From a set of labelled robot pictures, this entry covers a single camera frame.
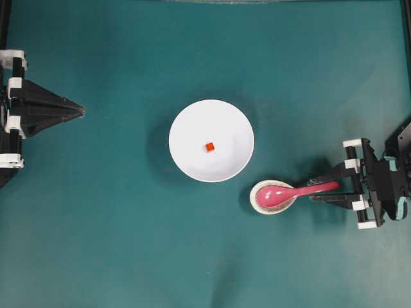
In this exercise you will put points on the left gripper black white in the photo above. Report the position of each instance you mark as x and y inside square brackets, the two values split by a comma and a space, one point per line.
[45, 109]

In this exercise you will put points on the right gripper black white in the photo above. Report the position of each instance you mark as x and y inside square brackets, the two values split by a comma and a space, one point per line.
[384, 178]

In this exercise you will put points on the red ceramic soup spoon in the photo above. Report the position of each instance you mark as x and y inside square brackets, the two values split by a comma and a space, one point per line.
[275, 195]

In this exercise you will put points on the small red block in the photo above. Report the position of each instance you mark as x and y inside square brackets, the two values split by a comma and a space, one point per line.
[209, 147]

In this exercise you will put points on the white round bowl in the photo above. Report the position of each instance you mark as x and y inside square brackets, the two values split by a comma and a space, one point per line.
[216, 121]

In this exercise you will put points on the small crackle-glaze dish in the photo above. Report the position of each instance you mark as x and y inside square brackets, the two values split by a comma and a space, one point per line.
[257, 202]

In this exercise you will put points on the black frame rail left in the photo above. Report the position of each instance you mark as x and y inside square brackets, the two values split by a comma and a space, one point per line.
[5, 19]

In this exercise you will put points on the black frame rail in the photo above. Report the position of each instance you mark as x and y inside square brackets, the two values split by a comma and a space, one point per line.
[405, 12]
[5, 19]

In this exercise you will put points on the black frame rail right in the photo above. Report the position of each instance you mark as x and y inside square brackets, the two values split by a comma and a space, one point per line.
[405, 12]

